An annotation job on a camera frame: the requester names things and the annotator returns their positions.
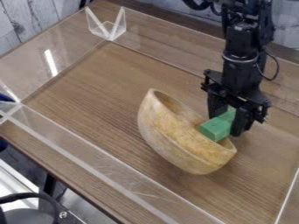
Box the black table leg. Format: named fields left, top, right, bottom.
left=43, top=174, right=57, bottom=196

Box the clear acrylic enclosure wall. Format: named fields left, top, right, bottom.
left=0, top=1, right=299, bottom=224

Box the green rectangular block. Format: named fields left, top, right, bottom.
left=199, top=108, right=236, bottom=142

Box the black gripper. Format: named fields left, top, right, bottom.
left=200, top=53, right=271, bottom=137

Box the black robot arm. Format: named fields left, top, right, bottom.
left=181, top=0, right=276, bottom=137

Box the black cable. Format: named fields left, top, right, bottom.
left=0, top=192, right=60, bottom=224

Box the grey metal base plate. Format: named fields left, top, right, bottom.
left=37, top=194, right=87, bottom=224

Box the brown wooden bowl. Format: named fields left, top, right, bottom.
left=137, top=88, right=237, bottom=175

